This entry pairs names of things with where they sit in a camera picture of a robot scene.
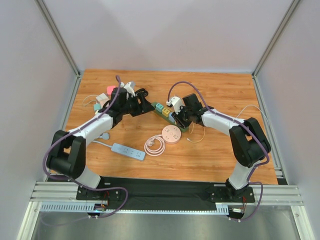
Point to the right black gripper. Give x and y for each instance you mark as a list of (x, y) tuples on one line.
[(182, 118)]

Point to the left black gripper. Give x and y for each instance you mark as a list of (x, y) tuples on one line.
[(141, 105)]

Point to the green power strip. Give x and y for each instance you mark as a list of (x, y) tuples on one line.
[(161, 115)]

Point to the pink round power strip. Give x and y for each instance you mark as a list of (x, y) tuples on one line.
[(170, 135)]

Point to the pink charger plug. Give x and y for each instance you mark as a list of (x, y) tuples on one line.
[(110, 89)]

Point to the beige patterned cube charger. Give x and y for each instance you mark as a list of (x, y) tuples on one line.
[(103, 101)]

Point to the light blue small charger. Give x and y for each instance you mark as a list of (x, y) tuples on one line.
[(96, 107)]

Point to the light blue power strip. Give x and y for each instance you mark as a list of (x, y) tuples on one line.
[(120, 149)]

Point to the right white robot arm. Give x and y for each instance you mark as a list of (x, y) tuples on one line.
[(249, 142)]

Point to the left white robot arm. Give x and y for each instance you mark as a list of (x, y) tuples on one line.
[(67, 154)]

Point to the blue charger plug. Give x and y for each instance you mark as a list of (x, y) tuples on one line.
[(171, 118)]

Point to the teal charger plug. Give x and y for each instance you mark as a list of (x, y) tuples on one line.
[(159, 107)]

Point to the yellow charger plug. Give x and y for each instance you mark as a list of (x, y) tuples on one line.
[(166, 112)]

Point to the black base mat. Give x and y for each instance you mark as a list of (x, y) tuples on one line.
[(167, 194)]

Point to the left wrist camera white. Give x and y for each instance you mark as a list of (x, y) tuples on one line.
[(129, 88)]

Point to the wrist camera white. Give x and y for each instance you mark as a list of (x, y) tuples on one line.
[(176, 104), (129, 88)]

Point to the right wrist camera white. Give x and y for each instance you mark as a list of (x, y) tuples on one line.
[(176, 104)]

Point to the grey slotted cable duct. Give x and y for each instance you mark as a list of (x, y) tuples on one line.
[(97, 208)]

